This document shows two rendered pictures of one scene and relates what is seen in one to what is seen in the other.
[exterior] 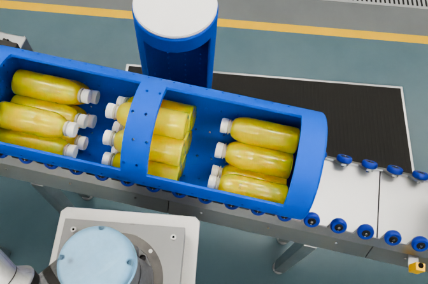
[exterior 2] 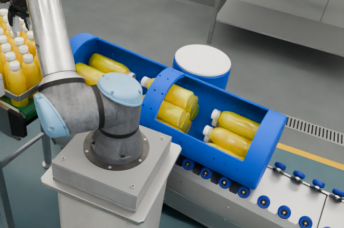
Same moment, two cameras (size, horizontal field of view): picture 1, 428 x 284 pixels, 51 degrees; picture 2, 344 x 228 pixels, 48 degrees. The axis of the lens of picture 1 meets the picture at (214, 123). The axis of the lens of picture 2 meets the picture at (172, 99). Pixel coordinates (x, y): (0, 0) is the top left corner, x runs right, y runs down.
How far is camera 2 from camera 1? 0.67 m
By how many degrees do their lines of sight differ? 28
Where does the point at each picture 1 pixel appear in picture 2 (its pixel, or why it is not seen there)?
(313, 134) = (274, 116)
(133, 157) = (150, 102)
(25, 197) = (43, 196)
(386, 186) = (329, 205)
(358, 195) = (305, 203)
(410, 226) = not seen: outside the picture
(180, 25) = (202, 69)
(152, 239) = (148, 135)
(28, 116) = (93, 71)
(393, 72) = not seen: outside the picture
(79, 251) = (113, 77)
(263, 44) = not seen: hidden behind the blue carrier
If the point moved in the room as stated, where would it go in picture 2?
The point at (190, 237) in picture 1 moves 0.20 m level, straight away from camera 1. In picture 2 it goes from (172, 154) to (188, 116)
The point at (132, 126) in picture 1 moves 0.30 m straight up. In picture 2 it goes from (157, 83) to (167, 5)
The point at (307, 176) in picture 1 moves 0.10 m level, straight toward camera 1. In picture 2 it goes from (264, 138) to (242, 149)
